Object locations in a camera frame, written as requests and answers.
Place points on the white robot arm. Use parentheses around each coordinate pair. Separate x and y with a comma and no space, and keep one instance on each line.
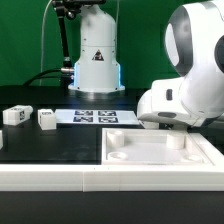
(194,43)

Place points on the white sheet with markers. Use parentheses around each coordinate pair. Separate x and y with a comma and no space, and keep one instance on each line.
(100,117)

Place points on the white square table top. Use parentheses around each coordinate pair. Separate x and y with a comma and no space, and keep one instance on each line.
(151,147)

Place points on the white U-shaped fence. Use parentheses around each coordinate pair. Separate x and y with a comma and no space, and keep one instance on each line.
(86,178)

